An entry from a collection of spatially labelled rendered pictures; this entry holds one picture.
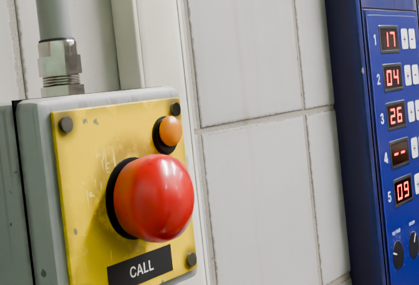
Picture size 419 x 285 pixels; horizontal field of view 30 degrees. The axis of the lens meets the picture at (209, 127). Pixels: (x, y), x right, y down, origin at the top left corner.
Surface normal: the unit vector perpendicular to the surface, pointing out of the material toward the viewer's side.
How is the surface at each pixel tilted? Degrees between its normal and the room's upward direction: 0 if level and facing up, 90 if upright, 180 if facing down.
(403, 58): 90
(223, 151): 90
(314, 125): 90
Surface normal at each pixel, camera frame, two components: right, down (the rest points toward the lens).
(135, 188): -0.29, -0.29
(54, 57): -0.08, 0.06
